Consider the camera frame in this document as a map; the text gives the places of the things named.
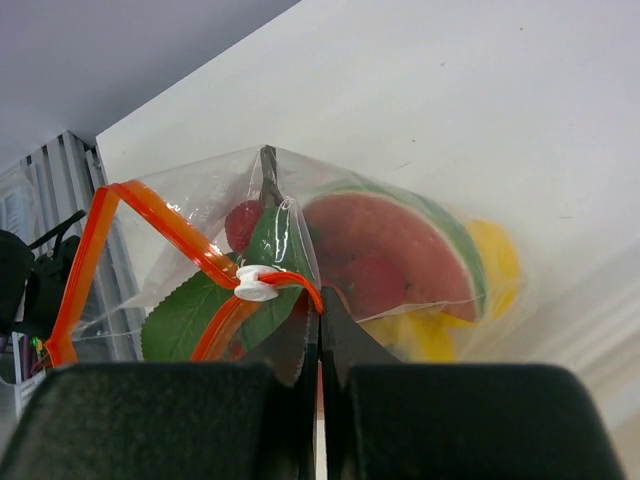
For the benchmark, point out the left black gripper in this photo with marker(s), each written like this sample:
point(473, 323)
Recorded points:
point(34, 277)

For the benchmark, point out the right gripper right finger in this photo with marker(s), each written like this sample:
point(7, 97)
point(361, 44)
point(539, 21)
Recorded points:
point(386, 419)

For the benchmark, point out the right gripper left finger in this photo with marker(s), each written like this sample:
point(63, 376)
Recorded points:
point(252, 419)

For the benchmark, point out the watermelon slice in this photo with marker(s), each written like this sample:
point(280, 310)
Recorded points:
point(388, 247)

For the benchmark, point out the red lychee bunch with leaves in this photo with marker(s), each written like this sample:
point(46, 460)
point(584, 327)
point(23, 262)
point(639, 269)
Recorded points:
point(253, 260)

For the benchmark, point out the clear zip top bag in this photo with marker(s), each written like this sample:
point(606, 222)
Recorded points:
point(414, 333)

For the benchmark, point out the aluminium mounting rail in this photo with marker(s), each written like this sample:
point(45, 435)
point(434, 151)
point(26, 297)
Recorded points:
point(43, 190)

